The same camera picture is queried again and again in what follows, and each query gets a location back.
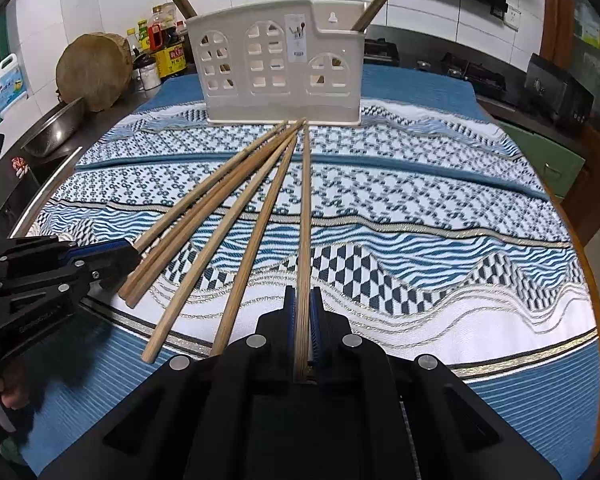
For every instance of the person's left hand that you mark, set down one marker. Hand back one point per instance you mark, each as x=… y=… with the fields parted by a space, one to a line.
x=12 y=385

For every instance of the round wooden chopping block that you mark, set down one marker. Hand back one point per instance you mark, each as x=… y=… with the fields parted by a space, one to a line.
x=92 y=72

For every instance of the green drawer cabinet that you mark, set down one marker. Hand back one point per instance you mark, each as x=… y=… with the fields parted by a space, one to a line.
x=545 y=160

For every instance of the wooden glass-door cabinet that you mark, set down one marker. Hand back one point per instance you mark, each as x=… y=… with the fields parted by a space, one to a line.
x=552 y=20

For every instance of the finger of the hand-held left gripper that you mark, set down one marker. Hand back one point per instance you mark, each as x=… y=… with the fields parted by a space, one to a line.
x=95 y=250
x=115 y=270

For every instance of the dark soy sauce bottle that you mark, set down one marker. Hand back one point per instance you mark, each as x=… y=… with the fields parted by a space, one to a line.
x=172 y=57

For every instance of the black gas stove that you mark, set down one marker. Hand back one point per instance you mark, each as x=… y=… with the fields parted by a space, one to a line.
x=470 y=72

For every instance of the stainless steel bowl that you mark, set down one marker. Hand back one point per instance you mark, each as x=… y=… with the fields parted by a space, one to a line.
x=55 y=127

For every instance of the white spice jar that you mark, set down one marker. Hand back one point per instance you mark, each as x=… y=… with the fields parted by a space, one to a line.
x=150 y=76

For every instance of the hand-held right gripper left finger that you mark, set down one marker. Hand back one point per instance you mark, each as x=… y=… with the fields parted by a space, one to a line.
x=290 y=320

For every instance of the white detergent bottle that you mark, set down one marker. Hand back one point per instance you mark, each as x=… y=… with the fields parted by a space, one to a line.
x=7 y=85

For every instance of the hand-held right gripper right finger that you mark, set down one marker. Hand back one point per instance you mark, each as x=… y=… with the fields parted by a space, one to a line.
x=316 y=325

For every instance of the blue patterned woven mat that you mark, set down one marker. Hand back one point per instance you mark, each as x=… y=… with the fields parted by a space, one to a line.
x=405 y=90
x=430 y=260

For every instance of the green capped condiment bottle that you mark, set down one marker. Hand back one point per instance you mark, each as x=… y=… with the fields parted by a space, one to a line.
x=143 y=35

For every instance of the white plastic chopstick holder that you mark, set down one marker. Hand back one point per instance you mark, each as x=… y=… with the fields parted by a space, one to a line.
x=280 y=100

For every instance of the red and white small figure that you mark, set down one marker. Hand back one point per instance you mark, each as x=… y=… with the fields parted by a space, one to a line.
x=19 y=166

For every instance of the black countertop appliance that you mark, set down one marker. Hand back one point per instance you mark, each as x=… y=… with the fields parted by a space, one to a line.
x=555 y=92

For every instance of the wall power socket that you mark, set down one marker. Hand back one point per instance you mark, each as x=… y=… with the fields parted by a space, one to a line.
x=513 y=16

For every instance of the bunch of wooden chopsticks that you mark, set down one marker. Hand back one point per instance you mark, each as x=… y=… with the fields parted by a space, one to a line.
x=258 y=242

